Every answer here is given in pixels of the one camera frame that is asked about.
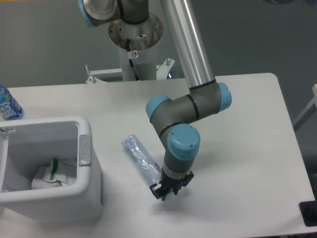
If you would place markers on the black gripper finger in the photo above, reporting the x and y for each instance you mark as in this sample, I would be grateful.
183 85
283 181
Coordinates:
182 182
158 191

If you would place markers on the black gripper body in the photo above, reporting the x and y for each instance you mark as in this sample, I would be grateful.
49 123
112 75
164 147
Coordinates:
167 182

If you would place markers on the crushed clear plastic bottle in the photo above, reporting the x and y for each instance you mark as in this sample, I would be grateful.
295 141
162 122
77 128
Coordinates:
144 161

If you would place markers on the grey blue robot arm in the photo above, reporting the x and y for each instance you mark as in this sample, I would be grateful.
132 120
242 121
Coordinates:
172 118

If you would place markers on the white plastic trash can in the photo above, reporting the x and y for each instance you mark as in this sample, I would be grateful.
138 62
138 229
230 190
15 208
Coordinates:
28 144

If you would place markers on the black table clamp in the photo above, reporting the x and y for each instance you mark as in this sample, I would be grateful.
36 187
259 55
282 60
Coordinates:
309 212

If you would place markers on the blue labelled water bottle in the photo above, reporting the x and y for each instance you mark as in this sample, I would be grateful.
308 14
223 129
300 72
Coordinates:
10 109

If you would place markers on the white frame at right edge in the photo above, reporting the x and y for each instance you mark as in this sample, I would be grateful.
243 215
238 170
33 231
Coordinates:
307 111

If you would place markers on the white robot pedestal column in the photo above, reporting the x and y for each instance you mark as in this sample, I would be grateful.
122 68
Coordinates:
137 47

